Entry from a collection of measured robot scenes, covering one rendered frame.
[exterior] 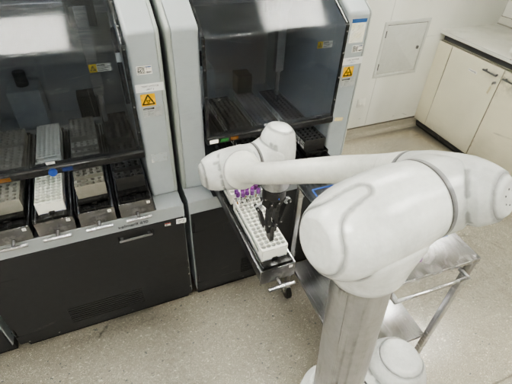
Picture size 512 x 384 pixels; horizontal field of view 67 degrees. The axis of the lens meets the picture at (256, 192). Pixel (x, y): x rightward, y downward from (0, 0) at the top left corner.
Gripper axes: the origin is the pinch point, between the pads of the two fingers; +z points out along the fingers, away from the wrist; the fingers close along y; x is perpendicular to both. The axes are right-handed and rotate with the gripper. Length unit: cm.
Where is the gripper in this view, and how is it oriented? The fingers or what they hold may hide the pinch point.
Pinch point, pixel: (270, 231)
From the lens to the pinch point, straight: 132.5
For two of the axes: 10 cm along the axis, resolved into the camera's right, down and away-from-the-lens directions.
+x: 3.8, 6.1, -7.0
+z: -0.4, 7.6, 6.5
